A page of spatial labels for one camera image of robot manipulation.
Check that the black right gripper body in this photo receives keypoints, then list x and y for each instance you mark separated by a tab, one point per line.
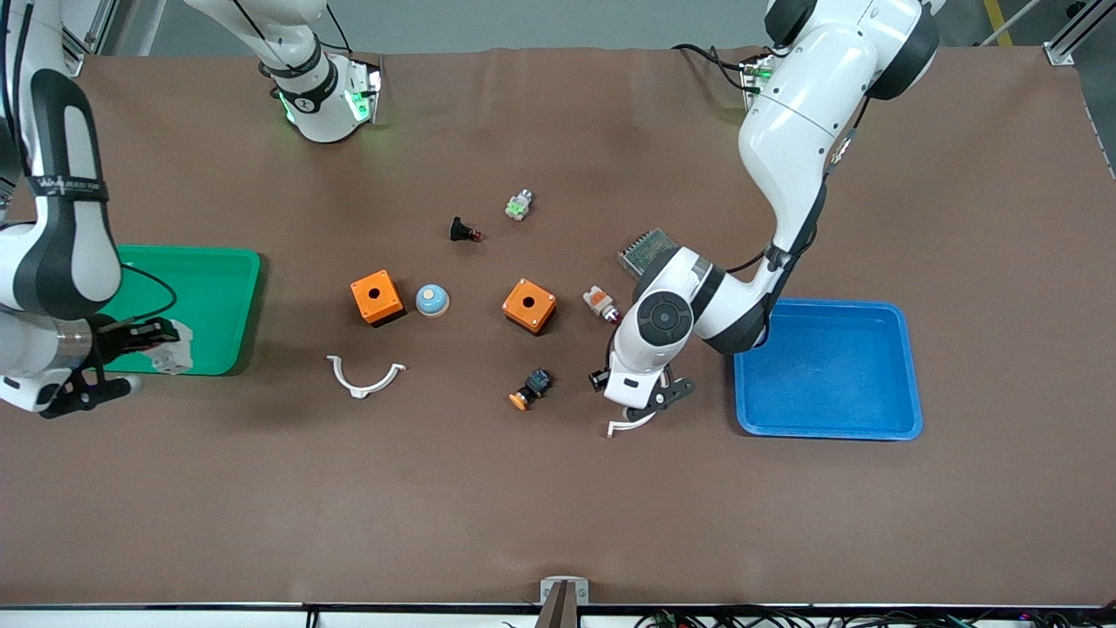
112	339

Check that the white red circuit breaker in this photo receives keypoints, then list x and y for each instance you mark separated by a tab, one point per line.
174	359

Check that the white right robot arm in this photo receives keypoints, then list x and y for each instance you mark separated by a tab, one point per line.
70	262

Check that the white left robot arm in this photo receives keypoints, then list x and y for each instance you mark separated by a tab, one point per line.
785	131

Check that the green plastic tray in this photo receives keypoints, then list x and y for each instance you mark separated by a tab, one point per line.
218	296

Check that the orange button box with hole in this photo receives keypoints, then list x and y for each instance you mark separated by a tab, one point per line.
388	303
542	308

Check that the blue dome button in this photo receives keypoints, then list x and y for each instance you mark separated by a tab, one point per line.
432	301

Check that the green white push button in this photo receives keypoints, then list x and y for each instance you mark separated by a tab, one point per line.
519	207

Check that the brown table mat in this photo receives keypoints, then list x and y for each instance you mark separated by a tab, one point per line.
558	488

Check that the red indicator lamp orange body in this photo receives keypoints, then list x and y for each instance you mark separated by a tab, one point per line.
598	301

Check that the metal mesh power supply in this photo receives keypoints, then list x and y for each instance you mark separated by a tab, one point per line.
645	249

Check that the blue plastic tray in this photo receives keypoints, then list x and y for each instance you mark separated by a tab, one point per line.
828	384

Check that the small white curved bracket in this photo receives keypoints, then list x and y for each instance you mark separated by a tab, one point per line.
359	391

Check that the aluminium frame profile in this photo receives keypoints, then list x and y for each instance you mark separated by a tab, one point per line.
91	35
1077	39

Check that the black switch with red tip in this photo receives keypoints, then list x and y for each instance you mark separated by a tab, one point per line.
459	229

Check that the orange push button switch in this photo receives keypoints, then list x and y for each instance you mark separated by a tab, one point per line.
534	384

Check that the grey metal edge bracket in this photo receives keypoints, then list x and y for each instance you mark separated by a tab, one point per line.
549	586

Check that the large white curved bracket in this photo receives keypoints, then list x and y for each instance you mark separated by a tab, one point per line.
623	428

